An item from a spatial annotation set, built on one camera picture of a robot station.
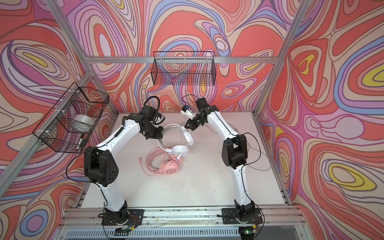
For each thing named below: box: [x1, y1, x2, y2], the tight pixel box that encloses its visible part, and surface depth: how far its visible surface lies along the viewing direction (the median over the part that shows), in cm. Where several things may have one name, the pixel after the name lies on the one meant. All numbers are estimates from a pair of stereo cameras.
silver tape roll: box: [72, 114, 95, 133], surface depth 74 cm
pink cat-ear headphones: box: [139, 147, 183, 176], surface depth 91 cm
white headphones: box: [157, 123, 195, 157], surface depth 79 cm
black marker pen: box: [78, 134, 84, 151], surface depth 74 cm
